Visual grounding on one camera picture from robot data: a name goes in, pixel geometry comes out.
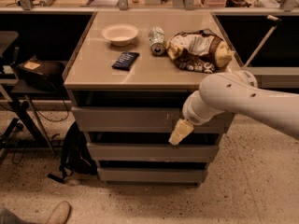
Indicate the black bag on stand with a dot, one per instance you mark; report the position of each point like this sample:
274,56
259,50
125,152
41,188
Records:
43,75

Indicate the black folding stand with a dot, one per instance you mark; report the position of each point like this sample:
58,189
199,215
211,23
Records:
7,38

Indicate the crushed green soda can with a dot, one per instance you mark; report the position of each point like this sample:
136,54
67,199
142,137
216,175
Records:
156,41

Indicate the grey middle drawer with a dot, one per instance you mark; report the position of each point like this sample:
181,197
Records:
151,152

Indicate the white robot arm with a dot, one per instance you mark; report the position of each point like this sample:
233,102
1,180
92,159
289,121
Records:
237,92

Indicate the grey bottom drawer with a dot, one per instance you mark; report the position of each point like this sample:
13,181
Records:
152,176

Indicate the black backpack on floor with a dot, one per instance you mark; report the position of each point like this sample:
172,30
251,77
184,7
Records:
75,157

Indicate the white paper bowl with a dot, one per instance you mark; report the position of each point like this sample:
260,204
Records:
120,35

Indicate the grey drawer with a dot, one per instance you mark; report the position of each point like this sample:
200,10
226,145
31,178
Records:
126,119
151,152
152,176

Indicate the grey drawer cabinet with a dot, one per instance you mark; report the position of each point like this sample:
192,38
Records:
151,82

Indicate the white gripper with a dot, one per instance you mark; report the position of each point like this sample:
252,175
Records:
193,118

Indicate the grey top drawer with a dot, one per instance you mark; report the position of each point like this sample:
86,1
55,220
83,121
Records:
126,119

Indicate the white cane with grip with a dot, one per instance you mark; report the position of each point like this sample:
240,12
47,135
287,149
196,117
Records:
275,22

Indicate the tan shoe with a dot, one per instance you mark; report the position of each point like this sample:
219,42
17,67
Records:
60,213

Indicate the crumpled brown chip bag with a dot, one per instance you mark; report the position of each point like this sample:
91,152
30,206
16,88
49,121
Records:
200,51

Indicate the dark blue snack packet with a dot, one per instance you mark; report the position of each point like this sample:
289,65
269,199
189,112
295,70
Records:
125,61

